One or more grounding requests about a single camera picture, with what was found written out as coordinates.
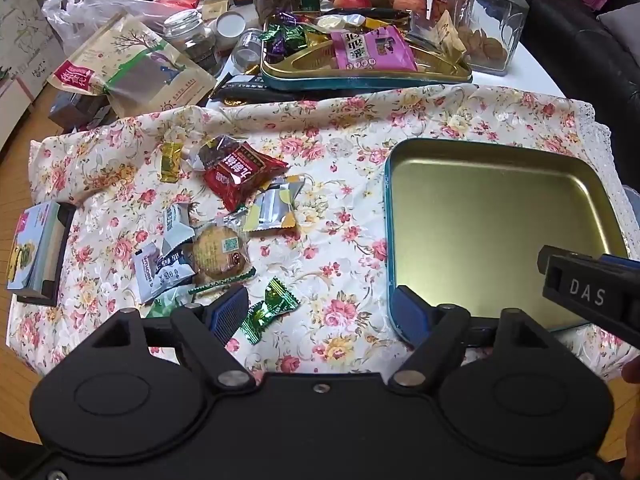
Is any grey cushion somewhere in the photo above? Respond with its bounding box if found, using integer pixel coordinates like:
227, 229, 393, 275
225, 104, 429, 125
597, 7, 640, 53

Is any large kraft paper bag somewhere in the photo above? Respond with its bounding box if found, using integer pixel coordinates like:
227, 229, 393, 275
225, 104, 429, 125
47, 14, 218, 118

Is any black flat packet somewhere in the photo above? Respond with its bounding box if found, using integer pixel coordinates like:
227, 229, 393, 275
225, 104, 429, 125
210, 75, 281, 103

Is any gold candy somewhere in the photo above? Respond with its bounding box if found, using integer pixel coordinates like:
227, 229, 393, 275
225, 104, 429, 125
159, 141, 183, 184

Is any floral tablecloth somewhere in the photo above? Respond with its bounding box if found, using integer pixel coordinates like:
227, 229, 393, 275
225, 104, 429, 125
5, 82, 640, 386

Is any grey cardboard box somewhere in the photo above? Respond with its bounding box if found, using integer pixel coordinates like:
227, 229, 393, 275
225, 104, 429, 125
47, 92, 108, 131

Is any round cookie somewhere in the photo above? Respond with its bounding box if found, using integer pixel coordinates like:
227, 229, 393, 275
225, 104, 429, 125
190, 220, 258, 291

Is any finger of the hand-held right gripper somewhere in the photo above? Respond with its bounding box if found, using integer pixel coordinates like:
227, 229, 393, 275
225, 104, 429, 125
537, 245, 640, 348

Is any black-lidded jar of nuts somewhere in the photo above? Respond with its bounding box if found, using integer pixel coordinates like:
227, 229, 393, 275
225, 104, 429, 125
248, 0, 301, 28

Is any pile of wrapped candies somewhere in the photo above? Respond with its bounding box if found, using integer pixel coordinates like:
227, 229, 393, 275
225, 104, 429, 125
262, 10, 331, 63

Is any white round cap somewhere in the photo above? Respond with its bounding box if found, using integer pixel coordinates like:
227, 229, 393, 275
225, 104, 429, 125
214, 10, 247, 51

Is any large glass jar of cookies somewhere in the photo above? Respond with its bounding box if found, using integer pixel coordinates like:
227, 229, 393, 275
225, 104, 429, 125
457, 0, 530, 75

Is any blue picture box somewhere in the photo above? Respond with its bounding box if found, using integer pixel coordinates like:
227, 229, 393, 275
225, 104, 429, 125
5, 201, 63, 293

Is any black sofa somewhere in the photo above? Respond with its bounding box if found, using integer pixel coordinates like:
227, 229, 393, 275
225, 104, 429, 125
390, 0, 640, 186

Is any white cabinet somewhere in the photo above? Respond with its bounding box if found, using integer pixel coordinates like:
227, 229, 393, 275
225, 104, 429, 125
0, 0, 66, 146

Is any clear packet of brown snack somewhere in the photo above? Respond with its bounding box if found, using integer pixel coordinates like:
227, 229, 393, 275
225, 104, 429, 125
187, 135, 241, 171

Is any glass jar with dark contents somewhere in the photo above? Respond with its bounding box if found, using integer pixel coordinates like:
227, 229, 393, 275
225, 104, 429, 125
162, 9, 221, 73

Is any white plastic bag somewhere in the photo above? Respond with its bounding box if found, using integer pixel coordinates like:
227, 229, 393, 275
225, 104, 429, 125
41, 0, 176, 58

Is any blue and white snack packet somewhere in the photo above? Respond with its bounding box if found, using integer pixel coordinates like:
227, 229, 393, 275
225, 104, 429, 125
155, 245, 197, 291

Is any silver and yellow snack packet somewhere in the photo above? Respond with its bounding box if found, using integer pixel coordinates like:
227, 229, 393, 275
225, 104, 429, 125
242, 175, 307, 233

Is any teal tin tray of sweets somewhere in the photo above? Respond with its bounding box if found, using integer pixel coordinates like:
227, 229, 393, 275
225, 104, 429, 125
259, 7, 473, 92

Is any small kraft paper packet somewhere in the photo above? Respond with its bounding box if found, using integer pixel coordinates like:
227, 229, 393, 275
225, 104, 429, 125
432, 10, 468, 61

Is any green candy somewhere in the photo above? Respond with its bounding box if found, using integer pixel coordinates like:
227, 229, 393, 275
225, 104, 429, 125
239, 277, 302, 346

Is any red snack packet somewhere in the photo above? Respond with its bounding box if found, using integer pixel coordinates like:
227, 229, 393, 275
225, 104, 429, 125
202, 142, 291, 213

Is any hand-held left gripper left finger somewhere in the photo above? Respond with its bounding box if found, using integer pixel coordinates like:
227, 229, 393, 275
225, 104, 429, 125
90, 287, 257, 393

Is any pale blue strip snack packet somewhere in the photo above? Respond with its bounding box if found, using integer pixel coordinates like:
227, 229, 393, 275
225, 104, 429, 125
161, 202, 196, 253

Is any pink snack packet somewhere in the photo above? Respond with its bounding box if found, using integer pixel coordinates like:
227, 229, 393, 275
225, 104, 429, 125
330, 25, 418, 72

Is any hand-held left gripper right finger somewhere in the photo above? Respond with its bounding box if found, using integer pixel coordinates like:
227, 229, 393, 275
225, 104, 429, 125
389, 285, 553, 395

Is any small clear jar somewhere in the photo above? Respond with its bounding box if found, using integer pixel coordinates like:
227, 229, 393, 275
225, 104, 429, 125
231, 27, 266, 68

